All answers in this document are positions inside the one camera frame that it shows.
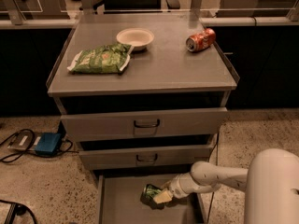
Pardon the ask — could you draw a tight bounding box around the grey flat device on floor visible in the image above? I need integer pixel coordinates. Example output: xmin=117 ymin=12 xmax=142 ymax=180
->
xmin=7 ymin=131 xmax=42 ymax=151

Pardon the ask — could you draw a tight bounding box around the green soda can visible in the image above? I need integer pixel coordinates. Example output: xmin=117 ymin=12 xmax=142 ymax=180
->
xmin=140 ymin=184 xmax=164 ymax=209

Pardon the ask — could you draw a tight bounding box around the grey middle drawer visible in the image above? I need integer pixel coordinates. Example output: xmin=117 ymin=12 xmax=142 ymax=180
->
xmin=79 ymin=145 xmax=213 ymax=170

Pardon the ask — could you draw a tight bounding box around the red soda can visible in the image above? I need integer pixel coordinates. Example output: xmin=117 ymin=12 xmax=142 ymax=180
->
xmin=186 ymin=28 xmax=216 ymax=52

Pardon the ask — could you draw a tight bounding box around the blue electronics box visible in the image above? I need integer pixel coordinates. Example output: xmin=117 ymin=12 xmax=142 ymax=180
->
xmin=34 ymin=133 xmax=61 ymax=156

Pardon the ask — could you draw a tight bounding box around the green chip bag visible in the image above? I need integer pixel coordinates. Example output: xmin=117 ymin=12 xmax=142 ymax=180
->
xmin=67 ymin=43 xmax=134 ymax=74

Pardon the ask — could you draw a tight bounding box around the grey drawer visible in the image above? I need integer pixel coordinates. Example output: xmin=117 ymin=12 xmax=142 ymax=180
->
xmin=61 ymin=107 xmax=228 ymax=142
xmin=79 ymin=145 xmax=213 ymax=170
xmin=96 ymin=174 xmax=206 ymax=224

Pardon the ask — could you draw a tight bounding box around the grey drawer cabinet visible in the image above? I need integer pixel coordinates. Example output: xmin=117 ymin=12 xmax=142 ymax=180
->
xmin=45 ymin=12 xmax=240 ymax=224

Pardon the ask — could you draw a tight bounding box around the black cable beside cabinet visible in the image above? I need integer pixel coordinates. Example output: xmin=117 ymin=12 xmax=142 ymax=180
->
xmin=195 ymin=131 xmax=220 ymax=224

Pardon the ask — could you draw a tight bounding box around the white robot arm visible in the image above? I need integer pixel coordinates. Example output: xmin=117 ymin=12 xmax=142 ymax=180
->
xmin=154 ymin=148 xmax=299 ymax=224

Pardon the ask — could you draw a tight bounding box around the grey bottom drawer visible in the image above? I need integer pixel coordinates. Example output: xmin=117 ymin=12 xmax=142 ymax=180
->
xmin=96 ymin=174 xmax=206 ymax=224

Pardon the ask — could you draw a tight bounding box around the grey top drawer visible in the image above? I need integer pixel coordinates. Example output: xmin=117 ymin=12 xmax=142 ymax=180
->
xmin=61 ymin=107 xmax=228 ymax=142

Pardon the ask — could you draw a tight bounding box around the black cable bottom left corner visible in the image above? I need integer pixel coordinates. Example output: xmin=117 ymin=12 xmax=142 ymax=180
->
xmin=0 ymin=199 xmax=38 ymax=224

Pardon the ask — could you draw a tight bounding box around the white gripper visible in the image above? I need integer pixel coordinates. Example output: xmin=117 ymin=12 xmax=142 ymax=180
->
xmin=153 ymin=173 xmax=191 ymax=204

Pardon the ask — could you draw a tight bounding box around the white paper bowl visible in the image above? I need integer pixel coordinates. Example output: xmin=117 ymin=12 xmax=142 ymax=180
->
xmin=116 ymin=28 xmax=154 ymax=51

